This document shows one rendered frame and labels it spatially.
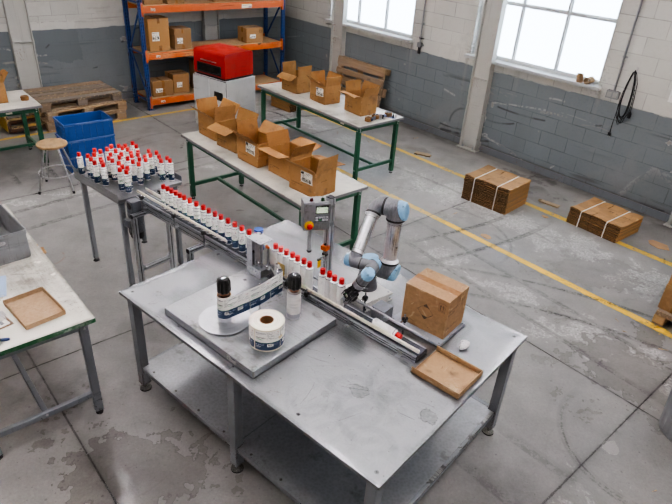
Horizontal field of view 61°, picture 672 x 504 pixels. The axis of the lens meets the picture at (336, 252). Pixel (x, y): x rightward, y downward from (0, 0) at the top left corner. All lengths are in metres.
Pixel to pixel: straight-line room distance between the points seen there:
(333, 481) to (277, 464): 0.34
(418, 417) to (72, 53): 8.77
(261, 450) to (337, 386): 0.74
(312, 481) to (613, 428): 2.23
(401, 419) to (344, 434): 0.31
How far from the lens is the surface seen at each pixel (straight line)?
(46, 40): 10.43
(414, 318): 3.54
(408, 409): 3.06
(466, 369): 3.37
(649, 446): 4.65
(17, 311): 3.98
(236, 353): 3.24
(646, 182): 8.10
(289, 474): 3.52
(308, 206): 3.49
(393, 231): 3.51
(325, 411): 3.00
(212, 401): 3.92
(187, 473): 3.85
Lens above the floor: 2.98
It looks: 30 degrees down
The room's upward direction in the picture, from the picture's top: 4 degrees clockwise
